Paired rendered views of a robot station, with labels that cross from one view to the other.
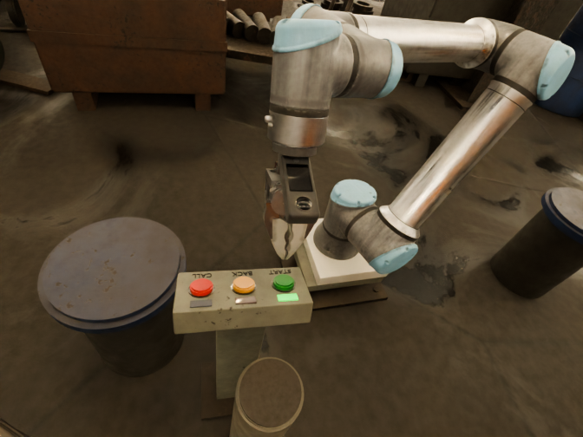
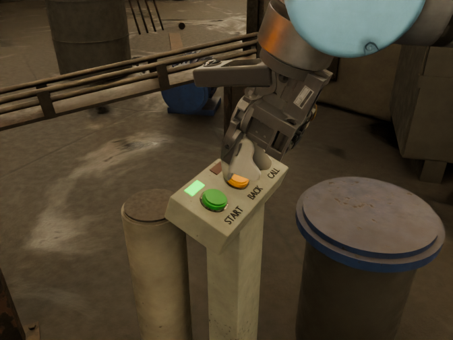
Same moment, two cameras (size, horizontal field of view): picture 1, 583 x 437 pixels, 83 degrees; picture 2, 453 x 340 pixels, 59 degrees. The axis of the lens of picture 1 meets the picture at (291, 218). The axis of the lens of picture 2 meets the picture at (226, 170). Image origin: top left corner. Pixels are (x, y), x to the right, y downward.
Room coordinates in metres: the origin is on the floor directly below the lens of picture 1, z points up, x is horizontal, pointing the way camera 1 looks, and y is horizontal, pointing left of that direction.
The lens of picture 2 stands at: (0.76, -0.34, 0.96)
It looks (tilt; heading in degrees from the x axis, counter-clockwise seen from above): 30 degrees down; 139
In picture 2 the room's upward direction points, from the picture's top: straight up
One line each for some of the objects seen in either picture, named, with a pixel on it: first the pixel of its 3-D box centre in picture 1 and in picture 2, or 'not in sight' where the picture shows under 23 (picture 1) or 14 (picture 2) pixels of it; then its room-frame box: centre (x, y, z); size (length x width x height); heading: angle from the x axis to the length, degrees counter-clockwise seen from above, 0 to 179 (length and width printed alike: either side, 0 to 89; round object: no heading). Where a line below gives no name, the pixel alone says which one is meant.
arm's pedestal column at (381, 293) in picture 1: (329, 259); not in sight; (0.87, -0.20, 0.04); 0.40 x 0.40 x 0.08; 24
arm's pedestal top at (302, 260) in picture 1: (332, 251); not in sight; (0.87, -0.20, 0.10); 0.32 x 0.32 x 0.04; 24
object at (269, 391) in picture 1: (257, 424); (163, 299); (0.18, -0.04, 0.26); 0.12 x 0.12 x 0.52
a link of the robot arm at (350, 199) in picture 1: (350, 208); not in sight; (0.87, -0.20, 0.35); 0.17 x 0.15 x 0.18; 40
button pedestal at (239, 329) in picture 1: (237, 348); (234, 299); (0.32, 0.06, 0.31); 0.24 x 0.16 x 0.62; 110
